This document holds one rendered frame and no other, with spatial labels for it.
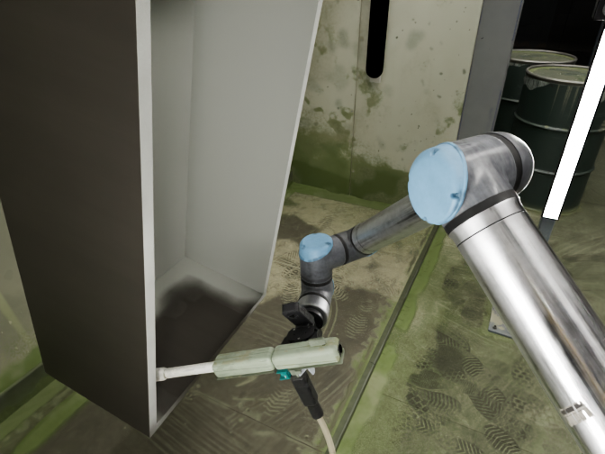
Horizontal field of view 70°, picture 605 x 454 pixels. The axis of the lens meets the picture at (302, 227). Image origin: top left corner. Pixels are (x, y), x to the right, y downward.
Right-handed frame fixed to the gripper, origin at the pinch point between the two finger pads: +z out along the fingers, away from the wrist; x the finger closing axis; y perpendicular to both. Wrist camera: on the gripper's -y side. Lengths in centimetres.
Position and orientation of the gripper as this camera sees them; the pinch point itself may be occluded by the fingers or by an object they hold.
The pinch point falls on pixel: (292, 368)
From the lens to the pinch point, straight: 101.8
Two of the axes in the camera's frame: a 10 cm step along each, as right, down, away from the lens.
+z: -1.8, 4.6, -8.7
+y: 3.4, 8.6, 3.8
